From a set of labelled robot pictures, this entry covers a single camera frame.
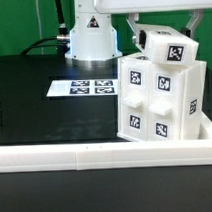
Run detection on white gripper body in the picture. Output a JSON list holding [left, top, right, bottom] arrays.
[[93, 0, 212, 14]]

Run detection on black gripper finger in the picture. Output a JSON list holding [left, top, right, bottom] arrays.
[[181, 9, 204, 35], [126, 13, 140, 44]]

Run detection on white cabinet top block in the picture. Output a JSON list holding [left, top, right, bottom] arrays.
[[135, 24, 199, 65]]

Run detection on white cabinet door panel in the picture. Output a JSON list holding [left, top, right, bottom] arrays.
[[148, 64, 187, 141], [117, 57, 150, 142]]

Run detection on white cabinet body box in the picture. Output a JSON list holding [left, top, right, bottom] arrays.
[[117, 53, 206, 140]]

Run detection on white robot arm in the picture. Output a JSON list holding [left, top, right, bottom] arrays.
[[66, 0, 212, 64]]

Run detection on white L-shaped boundary fence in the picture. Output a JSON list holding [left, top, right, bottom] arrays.
[[0, 117, 212, 173]]

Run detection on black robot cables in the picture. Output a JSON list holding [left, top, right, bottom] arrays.
[[18, 0, 73, 56]]

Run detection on white marker base plate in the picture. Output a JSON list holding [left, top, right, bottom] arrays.
[[47, 79, 118, 97]]

